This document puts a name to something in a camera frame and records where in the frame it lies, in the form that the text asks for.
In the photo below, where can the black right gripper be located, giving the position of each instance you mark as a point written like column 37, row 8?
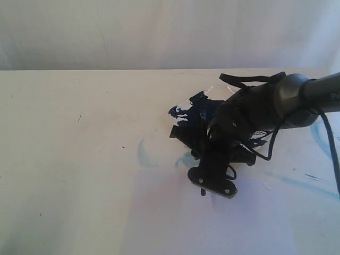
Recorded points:
column 221, row 130

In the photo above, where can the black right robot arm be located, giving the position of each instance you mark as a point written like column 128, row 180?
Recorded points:
column 297, row 100

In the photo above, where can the white square paint plate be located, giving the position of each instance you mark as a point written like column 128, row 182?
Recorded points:
column 255, row 105

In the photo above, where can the white paper sheet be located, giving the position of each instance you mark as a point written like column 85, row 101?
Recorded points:
column 271, row 214

